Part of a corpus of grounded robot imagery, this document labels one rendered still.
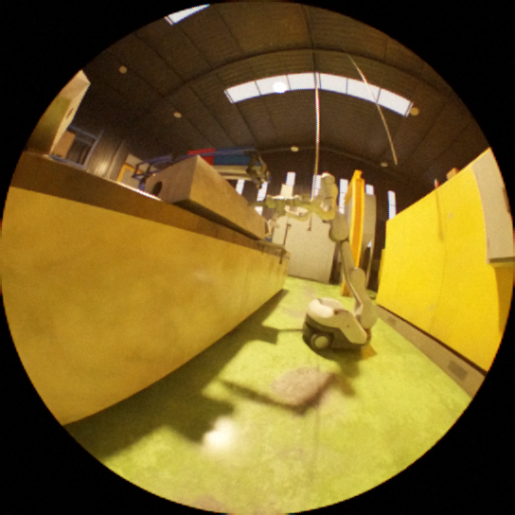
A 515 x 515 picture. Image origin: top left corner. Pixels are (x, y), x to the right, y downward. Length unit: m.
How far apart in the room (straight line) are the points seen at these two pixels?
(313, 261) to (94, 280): 6.82
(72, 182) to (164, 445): 0.77
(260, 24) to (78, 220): 9.09
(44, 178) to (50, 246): 0.14
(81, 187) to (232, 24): 9.08
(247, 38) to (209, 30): 1.67
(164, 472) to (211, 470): 0.15
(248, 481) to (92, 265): 0.74
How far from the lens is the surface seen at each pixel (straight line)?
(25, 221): 0.43
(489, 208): 1.57
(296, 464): 0.73
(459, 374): 1.79
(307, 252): 6.90
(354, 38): 9.26
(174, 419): 0.75
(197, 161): 0.66
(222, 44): 9.45
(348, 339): 1.37
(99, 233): 0.43
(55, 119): 0.49
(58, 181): 0.42
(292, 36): 9.31
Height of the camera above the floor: 0.66
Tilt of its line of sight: 1 degrees down
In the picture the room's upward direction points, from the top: 11 degrees clockwise
